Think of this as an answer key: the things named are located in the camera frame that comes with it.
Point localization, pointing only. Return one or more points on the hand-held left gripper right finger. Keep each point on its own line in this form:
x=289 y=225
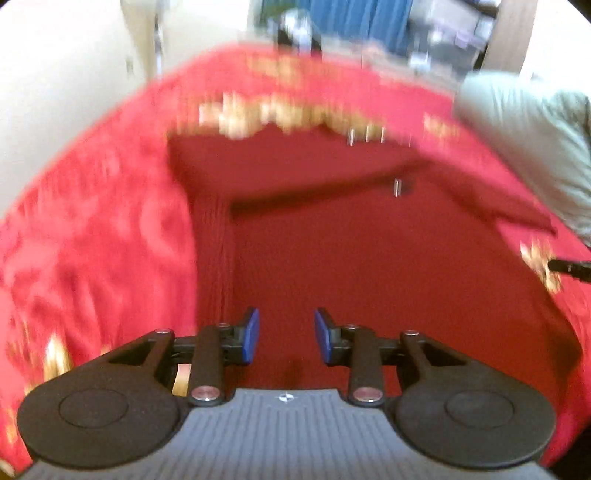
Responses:
x=323 y=334

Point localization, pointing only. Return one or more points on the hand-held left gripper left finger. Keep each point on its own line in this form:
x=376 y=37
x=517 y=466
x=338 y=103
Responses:
x=251 y=334

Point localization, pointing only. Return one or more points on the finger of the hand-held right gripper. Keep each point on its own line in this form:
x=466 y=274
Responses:
x=570 y=267

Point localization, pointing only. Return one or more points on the dark red knit sweater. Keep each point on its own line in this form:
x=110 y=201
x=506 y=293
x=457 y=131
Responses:
x=360 y=249

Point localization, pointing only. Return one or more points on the red gold printed blanket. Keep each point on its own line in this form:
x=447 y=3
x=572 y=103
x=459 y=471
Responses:
x=101 y=230

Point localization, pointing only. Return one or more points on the wooden door panel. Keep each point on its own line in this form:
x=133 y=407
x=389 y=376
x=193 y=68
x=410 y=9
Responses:
x=510 y=34

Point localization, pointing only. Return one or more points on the grey storage cabinet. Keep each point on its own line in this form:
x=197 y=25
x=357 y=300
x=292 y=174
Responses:
x=455 y=32

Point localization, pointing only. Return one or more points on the black and white object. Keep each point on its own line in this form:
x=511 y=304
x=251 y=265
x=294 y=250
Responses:
x=298 y=30

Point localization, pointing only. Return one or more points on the blue curtain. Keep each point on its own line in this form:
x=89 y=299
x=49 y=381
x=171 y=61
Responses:
x=351 y=21

